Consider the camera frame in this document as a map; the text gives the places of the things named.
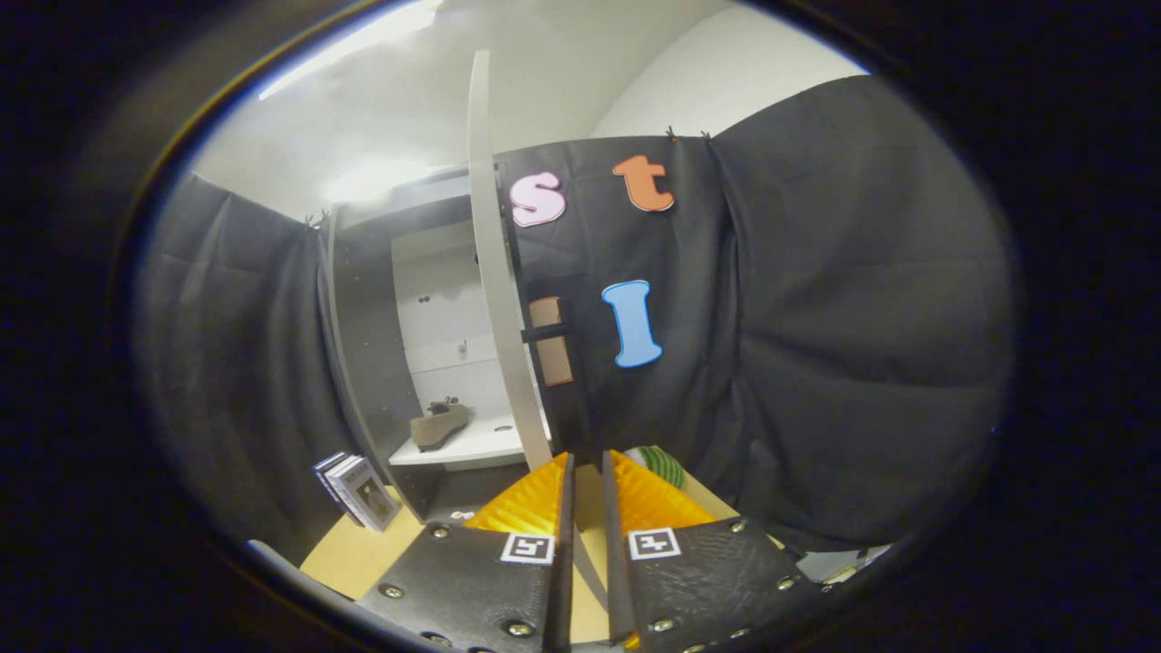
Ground dark grey shoe cabinet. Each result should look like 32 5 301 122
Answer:
317 165 556 527

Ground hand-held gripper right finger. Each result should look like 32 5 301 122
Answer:
600 449 804 653

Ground white cabinet shelf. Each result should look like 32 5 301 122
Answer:
390 422 552 470

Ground blue white book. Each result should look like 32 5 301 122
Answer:
313 452 350 520
319 453 362 527

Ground black backdrop cloth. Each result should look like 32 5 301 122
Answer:
136 74 1017 554

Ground grey cover book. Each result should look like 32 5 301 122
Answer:
328 456 403 532

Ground white shoe cabinet door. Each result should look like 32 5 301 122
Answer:
466 50 581 473

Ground green striped round object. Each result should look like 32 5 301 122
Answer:
626 444 688 495

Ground brown fuzzy shoe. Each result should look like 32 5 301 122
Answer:
410 399 473 453

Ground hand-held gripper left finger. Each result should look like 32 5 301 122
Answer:
356 451 577 653

